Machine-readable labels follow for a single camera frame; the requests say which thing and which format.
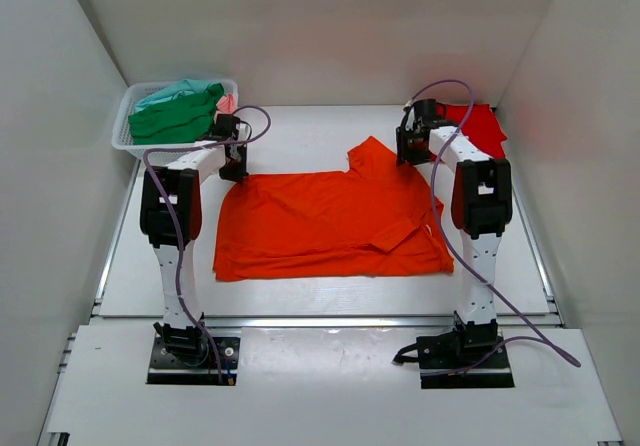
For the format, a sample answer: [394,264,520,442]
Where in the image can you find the white plastic laundry basket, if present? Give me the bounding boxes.
[111,77,238,162]

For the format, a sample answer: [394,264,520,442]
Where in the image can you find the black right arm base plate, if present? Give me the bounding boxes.
[392,316,515,390]

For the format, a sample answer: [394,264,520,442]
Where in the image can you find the folded red t shirt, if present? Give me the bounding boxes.
[437,103,507,159]

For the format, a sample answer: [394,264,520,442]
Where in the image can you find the teal t shirt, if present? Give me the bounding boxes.
[135,79,212,113]

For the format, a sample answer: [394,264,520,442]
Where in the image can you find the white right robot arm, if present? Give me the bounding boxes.
[396,99,513,369]

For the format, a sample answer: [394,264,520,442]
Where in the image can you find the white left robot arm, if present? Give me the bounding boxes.
[140,114,252,368]

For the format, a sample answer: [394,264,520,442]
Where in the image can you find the pink t shirt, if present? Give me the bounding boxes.
[216,93,237,114]

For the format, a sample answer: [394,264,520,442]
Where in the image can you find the orange t shirt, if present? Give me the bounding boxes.
[212,137,454,282]

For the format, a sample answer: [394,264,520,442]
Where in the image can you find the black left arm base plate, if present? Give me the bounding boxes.
[146,327,241,387]

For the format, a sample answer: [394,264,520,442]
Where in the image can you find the aluminium table rail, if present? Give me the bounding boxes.
[92,165,562,328]

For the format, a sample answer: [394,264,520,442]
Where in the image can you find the green t shirt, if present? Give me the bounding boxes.
[128,83,225,145]

